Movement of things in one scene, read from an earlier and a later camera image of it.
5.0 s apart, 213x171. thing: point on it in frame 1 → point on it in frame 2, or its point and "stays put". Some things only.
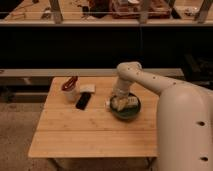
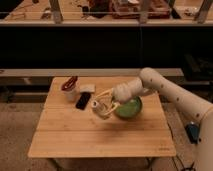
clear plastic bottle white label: (122, 103) → (102, 105)
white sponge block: (85, 88) stays put
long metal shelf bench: (91, 38) stays put
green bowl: (129, 111) stays put
